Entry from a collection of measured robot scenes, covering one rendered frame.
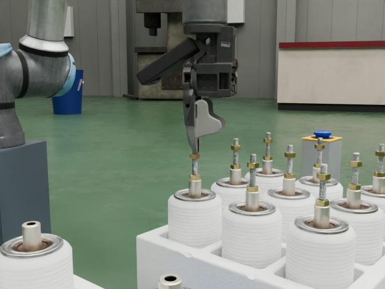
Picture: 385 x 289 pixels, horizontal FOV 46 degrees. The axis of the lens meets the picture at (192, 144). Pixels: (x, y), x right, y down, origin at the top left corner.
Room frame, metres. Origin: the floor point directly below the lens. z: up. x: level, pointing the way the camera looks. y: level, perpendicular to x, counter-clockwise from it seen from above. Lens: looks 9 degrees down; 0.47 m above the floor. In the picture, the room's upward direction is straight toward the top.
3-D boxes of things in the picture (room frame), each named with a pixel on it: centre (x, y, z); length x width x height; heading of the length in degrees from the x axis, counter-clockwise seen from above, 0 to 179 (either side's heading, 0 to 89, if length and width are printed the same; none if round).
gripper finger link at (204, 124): (0.75, -0.02, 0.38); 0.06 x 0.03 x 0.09; 77
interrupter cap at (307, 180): (0.87, -0.25, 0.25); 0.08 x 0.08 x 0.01
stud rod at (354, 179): (0.71, -0.26, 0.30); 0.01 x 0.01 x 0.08
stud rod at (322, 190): (0.62, -0.18, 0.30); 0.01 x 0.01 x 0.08
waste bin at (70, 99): (5.11, 1.44, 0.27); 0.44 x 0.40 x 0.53; 127
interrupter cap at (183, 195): (0.77, 0.00, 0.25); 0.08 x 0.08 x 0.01
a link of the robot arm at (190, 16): (0.77, -0.02, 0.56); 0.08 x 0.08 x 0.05
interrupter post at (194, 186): (0.77, 0.00, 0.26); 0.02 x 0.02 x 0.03
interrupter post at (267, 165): (0.95, -0.16, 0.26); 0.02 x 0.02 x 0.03
